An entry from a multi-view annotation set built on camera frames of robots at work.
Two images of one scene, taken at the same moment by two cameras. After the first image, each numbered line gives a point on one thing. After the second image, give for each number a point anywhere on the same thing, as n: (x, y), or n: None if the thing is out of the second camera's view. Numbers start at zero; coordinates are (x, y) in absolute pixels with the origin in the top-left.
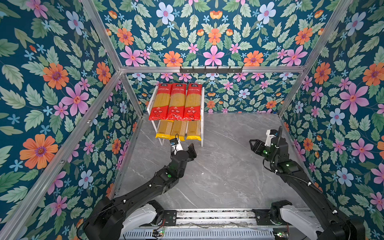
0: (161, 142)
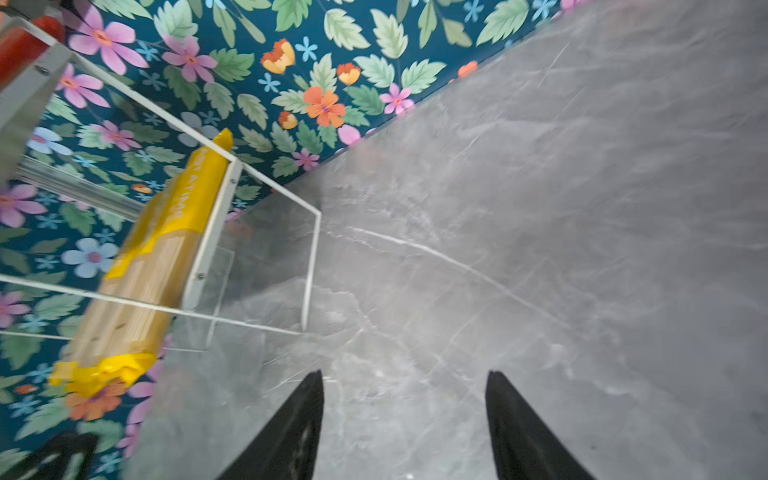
0: (255, 266)
